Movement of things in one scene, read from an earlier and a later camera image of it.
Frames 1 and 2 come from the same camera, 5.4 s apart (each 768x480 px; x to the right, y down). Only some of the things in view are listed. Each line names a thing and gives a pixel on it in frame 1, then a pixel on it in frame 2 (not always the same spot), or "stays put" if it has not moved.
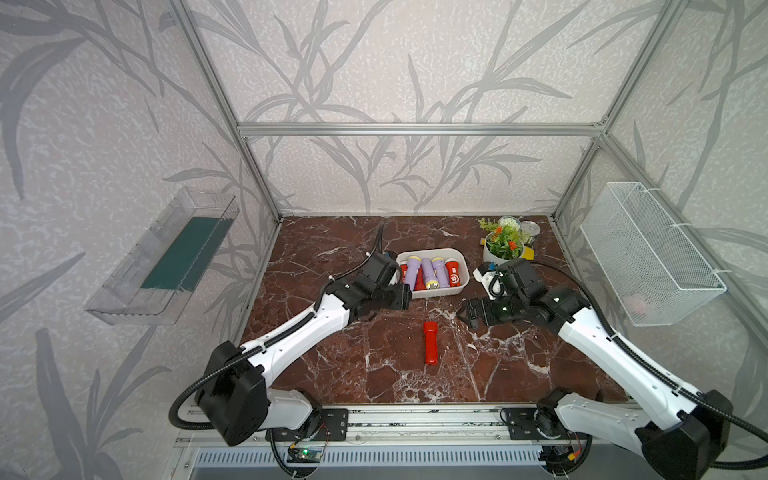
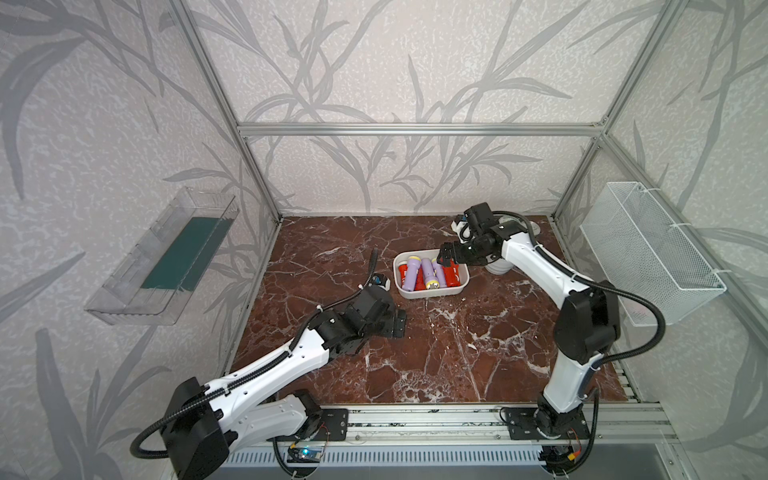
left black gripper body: x=396 y=298 to x=383 y=326
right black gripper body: x=508 y=309 to x=467 y=252
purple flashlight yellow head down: x=431 y=281 stays put
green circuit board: x=304 y=455 stays put
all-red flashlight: x=420 y=283 stays put
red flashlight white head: x=403 y=269 stays put
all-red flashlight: x=431 y=342 to x=452 y=274
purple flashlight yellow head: x=411 y=271 stays put
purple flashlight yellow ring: x=441 y=271 stays put
